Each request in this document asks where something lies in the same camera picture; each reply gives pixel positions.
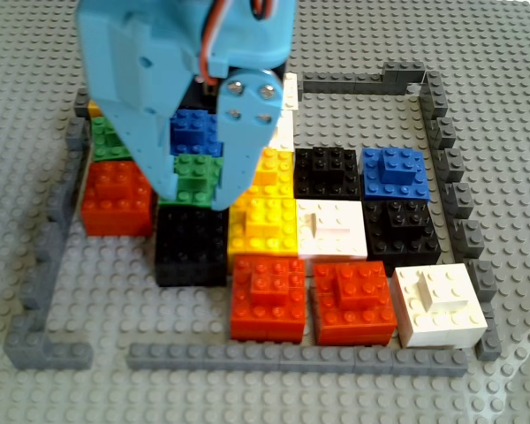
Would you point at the red lego cube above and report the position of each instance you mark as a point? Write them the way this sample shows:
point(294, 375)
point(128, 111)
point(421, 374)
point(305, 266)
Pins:
point(353, 305)
point(269, 296)
point(115, 212)

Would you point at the green lego cube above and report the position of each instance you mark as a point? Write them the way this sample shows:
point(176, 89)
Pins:
point(106, 146)
point(196, 176)

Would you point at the white lego cube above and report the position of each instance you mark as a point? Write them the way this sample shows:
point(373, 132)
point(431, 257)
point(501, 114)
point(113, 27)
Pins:
point(331, 229)
point(285, 132)
point(437, 305)
point(290, 93)

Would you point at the gray lego baseplate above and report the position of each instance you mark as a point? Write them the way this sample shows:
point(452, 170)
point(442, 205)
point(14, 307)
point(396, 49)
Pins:
point(490, 44)

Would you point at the black lego cube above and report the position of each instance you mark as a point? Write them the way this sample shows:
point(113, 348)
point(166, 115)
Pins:
point(402, 234)
point(327, 172)
point(190, 247)

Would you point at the blue lego cube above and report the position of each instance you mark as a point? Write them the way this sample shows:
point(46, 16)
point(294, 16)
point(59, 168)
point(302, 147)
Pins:
point(395, 176)
point(194, 132)

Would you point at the dark gray lego brick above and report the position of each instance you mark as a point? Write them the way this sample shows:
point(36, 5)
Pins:
point(490, 335)
point(76, 134)
point(437, 95)
point(402, 77)
point(40, 287)
point(243, 358)
point(411, 363)
point(318, 361)
point(81, 103)
point(482, 280)
point(340, 84)
point(446, 132)
point(460, 201)
point(63, 203)
point(52, 245)
point(73, 167)
point(165, 357)
point(452, 167)
point(469, 240)
point(31, 351)

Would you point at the yellow lego cube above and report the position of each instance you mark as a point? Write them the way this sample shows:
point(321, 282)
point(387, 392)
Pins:
point(265, 225)
point(95, 110)
point(274, 172)

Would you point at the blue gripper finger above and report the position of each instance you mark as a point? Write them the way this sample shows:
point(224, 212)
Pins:
point(243, 132)
point(132, 119)

